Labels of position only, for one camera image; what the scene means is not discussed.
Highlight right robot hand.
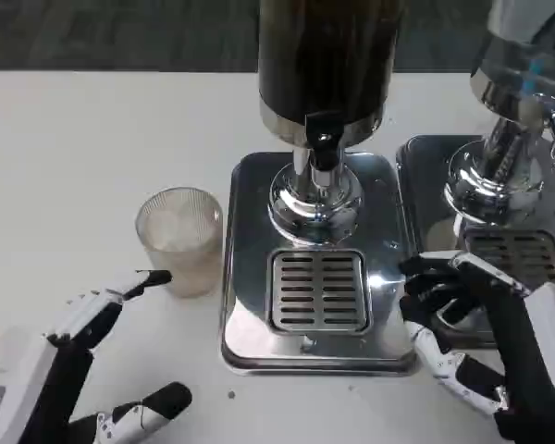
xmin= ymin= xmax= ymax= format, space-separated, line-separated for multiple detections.
xmin=399 ymin=252 xmax=555 ymax=444

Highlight clear ribbed glass cup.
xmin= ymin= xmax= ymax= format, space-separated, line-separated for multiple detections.
xmin=135 ymin=186 xmax=225 ymax=299

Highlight steel drip grid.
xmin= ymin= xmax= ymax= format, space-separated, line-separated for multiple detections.
xmin=462 ymin=228 xmax=555 ymax=292
xmin=266 ymin=248 xmax=374 ymax=334

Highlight steel drip tray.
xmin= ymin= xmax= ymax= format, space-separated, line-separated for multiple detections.
xmin=220 ymin=151 xmax=420 ymax=376
xmin=395 ymin=133 xmax=555 ymax=351

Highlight black dispenser tap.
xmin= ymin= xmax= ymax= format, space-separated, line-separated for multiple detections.
xmin=304 ymin=112 xmax=348 ymax=173

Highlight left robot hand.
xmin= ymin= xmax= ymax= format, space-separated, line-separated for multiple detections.
xmin=0 ymin=269 xmax=193 ymax=444

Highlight dark drink dispenser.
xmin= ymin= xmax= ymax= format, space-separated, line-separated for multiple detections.
xmin=256 ymin=0 xmax=404 ymax=246

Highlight clear drink dispenser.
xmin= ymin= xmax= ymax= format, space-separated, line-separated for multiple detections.
xmin=443 ymin=0 xmax=555 ymax=232

